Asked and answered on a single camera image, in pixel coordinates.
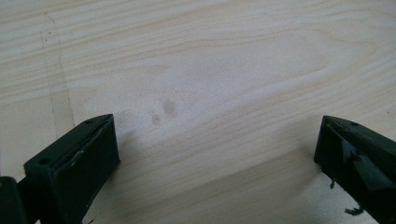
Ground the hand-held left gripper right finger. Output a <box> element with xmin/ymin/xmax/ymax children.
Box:
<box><xmin>313</xmin><ymin>115</ymin><xmax>396</xmax><ymax>224</ymax></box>

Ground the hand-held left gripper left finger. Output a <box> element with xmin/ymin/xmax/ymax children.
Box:
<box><xmin>23</xmin><ymin>113</ymin><xmax>121</xmax><ymax>224</ymax></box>

